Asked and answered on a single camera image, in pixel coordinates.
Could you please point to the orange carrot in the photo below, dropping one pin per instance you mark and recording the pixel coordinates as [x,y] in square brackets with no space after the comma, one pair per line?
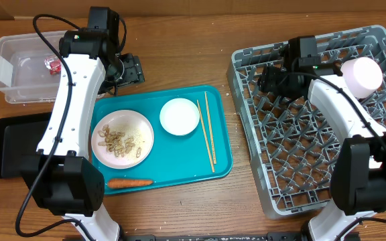
[128,183]

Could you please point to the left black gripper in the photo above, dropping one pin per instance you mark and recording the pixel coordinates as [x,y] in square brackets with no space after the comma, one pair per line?
[133,71]

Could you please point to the red snack wrapper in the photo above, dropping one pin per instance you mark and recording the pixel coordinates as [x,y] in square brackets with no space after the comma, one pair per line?
[53,64]

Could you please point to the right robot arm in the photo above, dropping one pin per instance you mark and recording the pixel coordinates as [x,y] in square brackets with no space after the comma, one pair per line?
[358,182]

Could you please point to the pink plate with food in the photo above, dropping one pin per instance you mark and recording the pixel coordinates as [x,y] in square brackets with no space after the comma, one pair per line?
[115,120]

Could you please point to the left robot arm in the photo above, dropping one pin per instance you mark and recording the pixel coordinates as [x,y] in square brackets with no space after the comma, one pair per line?
[59,175]

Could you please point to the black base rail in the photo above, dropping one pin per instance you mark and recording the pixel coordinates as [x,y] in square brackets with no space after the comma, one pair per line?
[271,236]

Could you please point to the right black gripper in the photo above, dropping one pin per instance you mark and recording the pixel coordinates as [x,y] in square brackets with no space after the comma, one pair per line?
[267,82]

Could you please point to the white bowl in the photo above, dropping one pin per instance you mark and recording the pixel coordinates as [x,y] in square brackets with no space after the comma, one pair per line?
[179,116]

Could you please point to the black plastic tray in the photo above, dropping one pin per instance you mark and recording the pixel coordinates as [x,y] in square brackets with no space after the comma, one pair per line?
[19,137]

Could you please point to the clear plastic bin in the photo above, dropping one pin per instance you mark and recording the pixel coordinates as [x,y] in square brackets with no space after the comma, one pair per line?
[24,76]

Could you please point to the grey dishwasher rack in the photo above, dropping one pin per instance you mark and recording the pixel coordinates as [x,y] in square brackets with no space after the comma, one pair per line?
[293,150]

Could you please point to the peanut shells pile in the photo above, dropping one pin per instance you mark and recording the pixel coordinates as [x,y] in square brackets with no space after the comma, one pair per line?
[118,143]

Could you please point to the rice pile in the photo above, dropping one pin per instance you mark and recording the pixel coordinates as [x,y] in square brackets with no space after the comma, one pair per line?
[134,133]

